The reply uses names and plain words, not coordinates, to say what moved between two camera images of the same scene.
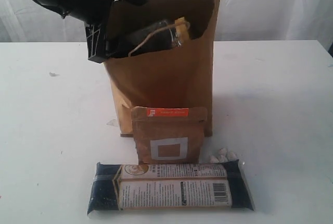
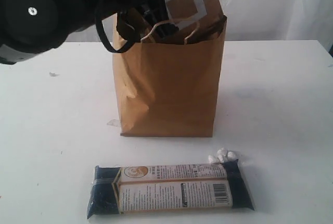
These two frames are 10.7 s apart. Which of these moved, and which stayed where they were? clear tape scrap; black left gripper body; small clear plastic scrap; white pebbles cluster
Moved: black left gripper body
Stayed: clear tape scrap; small clear plastic scrap; white pebbles cluster
